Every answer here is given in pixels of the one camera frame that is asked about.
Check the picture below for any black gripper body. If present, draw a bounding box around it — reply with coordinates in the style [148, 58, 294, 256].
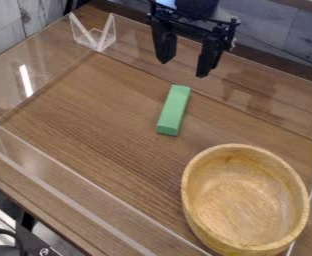
[148, 0, 242, 50]

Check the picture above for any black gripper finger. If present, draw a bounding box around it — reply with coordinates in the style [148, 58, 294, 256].
[196, 36, 224, 78]
[152, 19, 178, 64]

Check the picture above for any green rectangular stick block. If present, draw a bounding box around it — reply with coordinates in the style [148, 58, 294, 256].
[156, 84, 191, 136]

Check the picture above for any round wooden bowl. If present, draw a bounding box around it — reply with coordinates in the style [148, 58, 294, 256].
[182, 143, 310, 256]

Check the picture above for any clear acrylic enclosure wall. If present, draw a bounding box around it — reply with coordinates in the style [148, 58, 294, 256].
[0, 10, 312, 256]

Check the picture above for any black table leg bracket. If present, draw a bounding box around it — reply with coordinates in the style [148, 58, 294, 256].
[16, 212, 61, 256]

